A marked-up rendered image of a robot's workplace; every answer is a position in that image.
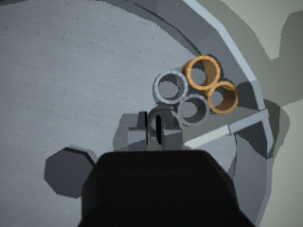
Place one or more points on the grey round turntable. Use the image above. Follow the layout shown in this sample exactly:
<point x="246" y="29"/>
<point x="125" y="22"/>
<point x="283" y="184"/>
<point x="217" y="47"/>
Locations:
<point x="74" y="74"/>

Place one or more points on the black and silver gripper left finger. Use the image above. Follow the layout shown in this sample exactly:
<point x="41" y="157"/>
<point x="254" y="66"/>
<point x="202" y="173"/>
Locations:
<point x="138" y="136"/>

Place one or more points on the bronze bushing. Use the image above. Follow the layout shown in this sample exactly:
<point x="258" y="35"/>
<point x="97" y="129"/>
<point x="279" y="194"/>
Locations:
<point x="230" y="98"/>
<point x="212" y="68"/>

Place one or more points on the dark grey metal sleeve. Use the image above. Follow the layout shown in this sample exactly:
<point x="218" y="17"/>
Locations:
<point x="200" y="117"/>
<point x="162" y="110"/>
<point x="183" y="86"/>

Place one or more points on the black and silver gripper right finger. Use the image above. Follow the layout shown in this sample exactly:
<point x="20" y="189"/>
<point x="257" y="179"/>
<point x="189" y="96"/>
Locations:
<point x="169" y="137"/>

